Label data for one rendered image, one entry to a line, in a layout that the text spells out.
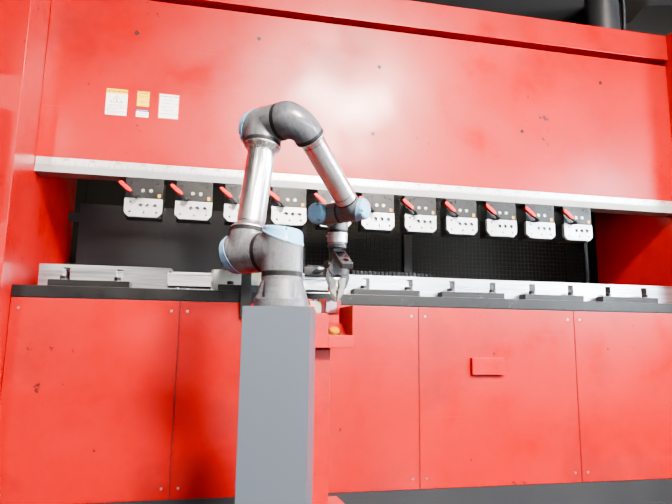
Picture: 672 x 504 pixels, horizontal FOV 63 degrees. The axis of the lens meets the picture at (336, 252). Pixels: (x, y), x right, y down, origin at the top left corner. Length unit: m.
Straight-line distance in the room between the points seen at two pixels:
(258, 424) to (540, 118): 2.09
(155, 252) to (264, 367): 1.56
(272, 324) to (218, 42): 1.54
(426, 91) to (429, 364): 1.27
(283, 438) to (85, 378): 1.01
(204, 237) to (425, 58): 1.41
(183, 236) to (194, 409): 1.02
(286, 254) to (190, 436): 0.98
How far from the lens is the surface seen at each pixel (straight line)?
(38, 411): 2.33
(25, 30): 2.53
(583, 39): 3.27
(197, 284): 2.62
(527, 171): 2.84
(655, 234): 3.40
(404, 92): 2.72
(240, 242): 1.61
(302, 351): 1.46
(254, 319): 1.48
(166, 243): 2.93
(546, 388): 2.63
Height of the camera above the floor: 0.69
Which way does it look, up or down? 9 degrees up
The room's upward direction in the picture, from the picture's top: 1 degrees clockwise
